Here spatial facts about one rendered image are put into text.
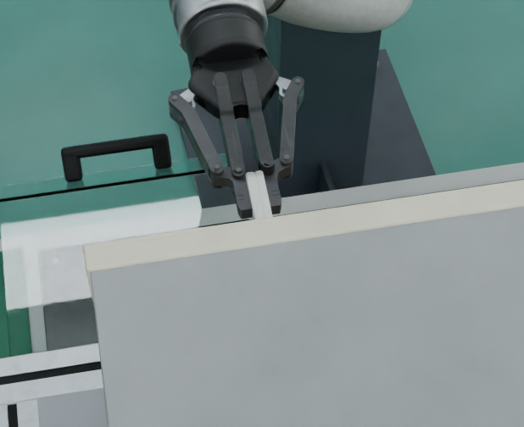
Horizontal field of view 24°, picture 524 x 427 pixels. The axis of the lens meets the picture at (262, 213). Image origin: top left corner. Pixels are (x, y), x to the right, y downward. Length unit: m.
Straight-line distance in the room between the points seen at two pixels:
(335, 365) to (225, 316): 0.08
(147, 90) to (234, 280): 1.81
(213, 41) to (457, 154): 1.49
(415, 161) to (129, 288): 1.71
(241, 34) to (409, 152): 1.44
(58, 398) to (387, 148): 1.58
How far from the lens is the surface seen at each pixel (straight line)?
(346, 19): 1.31
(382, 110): 2.62
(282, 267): 0.88
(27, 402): 1.08
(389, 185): 1.62
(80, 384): 1.08
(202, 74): 1.15
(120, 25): 2.79
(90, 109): 2.65
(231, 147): 1.09
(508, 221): 0.92
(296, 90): 1.13
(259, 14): 1.18
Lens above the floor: 2.08
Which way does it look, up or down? 57 degrees down
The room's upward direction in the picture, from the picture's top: straight up
